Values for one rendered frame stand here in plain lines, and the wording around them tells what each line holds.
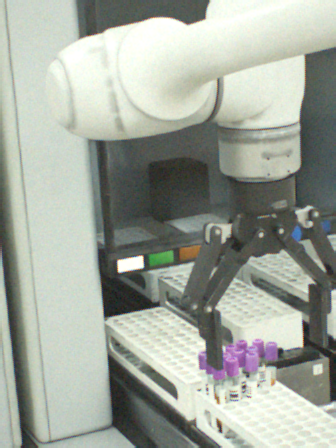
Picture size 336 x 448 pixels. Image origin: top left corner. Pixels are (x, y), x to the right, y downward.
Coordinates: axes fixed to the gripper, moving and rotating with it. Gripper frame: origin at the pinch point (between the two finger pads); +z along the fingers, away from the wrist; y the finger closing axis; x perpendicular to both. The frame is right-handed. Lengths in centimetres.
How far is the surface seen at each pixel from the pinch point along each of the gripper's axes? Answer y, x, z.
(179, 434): -6.5, 12.1, 14.4
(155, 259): -0.8, 29.8, -3.1
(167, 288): 10, 53, 9
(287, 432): -0.9, -5.7, 8.4
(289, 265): 31, 50, 9
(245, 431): -4.8, -3.0, 8.4
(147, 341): -2.7, 30.0, 8.4
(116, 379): -6.4, 33.4, 14.4
